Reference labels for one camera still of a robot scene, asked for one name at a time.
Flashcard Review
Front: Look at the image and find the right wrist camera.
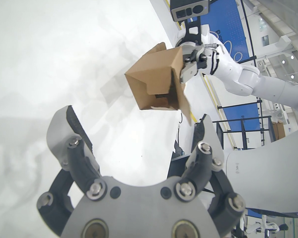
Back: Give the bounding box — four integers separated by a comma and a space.
170, 0, 210, 47

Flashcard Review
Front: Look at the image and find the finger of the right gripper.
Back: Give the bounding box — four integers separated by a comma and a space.
180, 50, 199, 84

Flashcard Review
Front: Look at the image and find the blue partition panel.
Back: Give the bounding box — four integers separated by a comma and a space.
217, 99, 273, 148
209, 0, 257, 64

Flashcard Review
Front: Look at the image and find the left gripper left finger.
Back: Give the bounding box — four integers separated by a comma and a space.
37, 105, 107, 221

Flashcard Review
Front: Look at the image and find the small brown carton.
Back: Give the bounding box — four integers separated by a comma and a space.
125, 42, 193, 126

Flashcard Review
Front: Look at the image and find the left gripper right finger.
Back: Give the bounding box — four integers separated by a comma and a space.
175, 114, 246, 228

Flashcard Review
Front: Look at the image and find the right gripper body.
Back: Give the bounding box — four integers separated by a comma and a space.
183, 45, 208, 71

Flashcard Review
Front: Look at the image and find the robot body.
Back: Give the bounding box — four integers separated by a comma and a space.
225, 122, 298, 210

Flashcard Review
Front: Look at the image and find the thin white cable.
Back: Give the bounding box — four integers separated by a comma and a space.
223, 40, 244, 63

